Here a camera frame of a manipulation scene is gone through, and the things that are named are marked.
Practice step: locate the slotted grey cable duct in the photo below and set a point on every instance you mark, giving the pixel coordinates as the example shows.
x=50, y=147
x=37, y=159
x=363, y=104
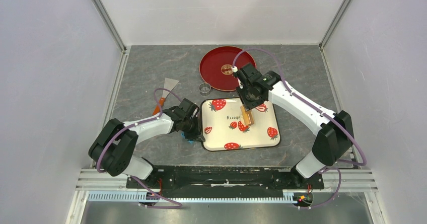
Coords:
x=142, y=196

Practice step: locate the blue toy brick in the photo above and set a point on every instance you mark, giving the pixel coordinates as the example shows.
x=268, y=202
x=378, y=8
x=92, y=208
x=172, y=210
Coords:
x=189, y=141

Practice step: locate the wooden handled metal scraper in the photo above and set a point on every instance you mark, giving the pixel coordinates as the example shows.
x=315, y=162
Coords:
x=169, y=85

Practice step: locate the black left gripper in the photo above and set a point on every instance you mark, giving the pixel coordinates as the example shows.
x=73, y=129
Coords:
x=196, y=135

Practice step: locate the white strawberry print tray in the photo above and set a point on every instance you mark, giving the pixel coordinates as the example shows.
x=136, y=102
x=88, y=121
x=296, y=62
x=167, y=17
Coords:
x=224, y=129

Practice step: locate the round red lacquer tray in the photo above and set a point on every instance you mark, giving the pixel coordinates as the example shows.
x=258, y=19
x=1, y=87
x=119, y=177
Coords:
x=216, y=68

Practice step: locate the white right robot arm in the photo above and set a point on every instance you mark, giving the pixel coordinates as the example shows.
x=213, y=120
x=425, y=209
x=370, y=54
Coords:
x=333, y=131

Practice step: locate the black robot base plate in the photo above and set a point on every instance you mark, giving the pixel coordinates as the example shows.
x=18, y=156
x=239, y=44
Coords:
x=228, y=182

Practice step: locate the wooden rolling pin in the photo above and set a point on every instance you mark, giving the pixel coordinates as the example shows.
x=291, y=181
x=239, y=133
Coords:
x=247, y=116

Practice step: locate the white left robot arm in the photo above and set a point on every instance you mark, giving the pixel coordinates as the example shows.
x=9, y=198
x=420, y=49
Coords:
x=113, y=148

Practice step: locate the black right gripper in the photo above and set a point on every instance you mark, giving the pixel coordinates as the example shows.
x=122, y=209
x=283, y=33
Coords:
x=247, y=105

